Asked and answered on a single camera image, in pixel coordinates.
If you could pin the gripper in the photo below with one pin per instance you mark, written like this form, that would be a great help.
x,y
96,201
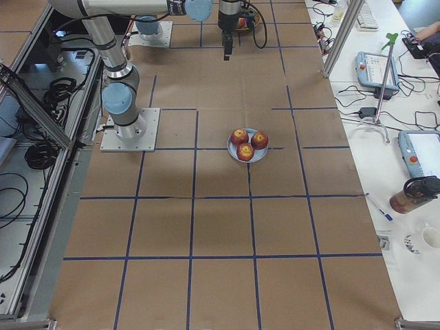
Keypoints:
x,y
227,20

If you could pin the red yellow apple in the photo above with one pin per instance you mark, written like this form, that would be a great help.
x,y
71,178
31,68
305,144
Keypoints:
x,y
241,23

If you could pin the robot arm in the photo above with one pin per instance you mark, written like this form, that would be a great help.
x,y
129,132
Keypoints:
x,y
119,97
149,28

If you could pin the round wicker basket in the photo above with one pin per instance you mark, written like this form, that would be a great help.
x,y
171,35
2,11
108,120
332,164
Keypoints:
x,y
252,18

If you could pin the red apple on plate far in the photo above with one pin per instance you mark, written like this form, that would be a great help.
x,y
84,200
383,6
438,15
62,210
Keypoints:
x,y
239,136

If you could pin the red apple on plate side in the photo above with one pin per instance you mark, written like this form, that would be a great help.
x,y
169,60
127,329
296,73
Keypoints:
x,y
259,140

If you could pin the red apple on plate near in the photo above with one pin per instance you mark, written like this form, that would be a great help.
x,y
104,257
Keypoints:
x,y
245,152

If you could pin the light blue plate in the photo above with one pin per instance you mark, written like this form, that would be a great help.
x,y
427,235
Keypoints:
x,y
258,154

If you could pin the clear plastic bottle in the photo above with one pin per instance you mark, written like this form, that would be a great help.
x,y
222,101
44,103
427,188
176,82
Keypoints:
x,y
338,13

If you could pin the white keyboard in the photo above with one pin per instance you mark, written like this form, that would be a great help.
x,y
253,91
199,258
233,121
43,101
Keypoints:
x,y
366,20

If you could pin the teach pendant far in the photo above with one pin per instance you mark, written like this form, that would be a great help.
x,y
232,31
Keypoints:
x,y
370,69

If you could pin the teach pendant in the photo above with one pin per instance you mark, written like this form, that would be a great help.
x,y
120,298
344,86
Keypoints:
x,y
370,69
420,152

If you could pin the black power adapter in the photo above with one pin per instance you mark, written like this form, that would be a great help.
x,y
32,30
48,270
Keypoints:
x,y
367,112

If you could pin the metal stand with green clip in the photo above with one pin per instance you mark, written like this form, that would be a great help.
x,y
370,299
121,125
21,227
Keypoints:
x,y
391,43

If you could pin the teach pendant near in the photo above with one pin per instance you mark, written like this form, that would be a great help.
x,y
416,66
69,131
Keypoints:
x,y
420,152

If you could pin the white blue pen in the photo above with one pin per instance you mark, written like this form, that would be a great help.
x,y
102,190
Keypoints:
x,y
384,213

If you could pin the dark drink bottle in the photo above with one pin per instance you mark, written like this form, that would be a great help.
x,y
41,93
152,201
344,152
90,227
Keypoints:
x,y
416,192

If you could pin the white mug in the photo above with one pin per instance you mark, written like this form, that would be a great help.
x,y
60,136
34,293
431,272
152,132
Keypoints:
x,y
422,241

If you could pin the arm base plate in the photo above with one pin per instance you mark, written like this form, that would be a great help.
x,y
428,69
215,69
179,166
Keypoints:
x,y
139,136
163,41

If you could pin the aluminium frame post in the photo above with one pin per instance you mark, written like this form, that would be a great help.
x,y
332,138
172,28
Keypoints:
x,y
342,35

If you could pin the aluminium side frame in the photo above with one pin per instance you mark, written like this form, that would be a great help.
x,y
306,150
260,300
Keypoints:
x,y
46,79

